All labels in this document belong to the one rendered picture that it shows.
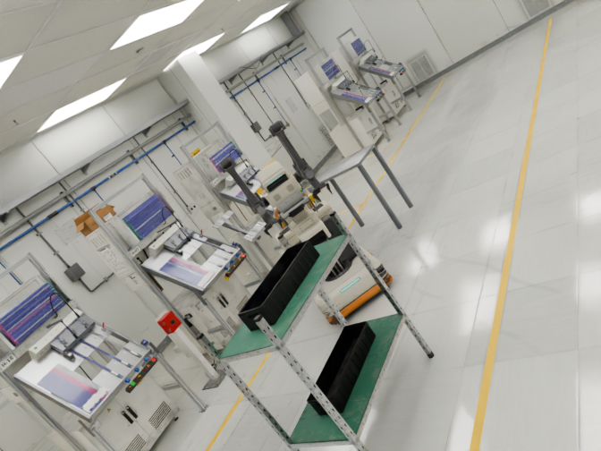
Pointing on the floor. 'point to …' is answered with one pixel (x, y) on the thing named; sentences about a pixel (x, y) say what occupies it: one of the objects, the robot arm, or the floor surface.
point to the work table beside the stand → (365, 179)
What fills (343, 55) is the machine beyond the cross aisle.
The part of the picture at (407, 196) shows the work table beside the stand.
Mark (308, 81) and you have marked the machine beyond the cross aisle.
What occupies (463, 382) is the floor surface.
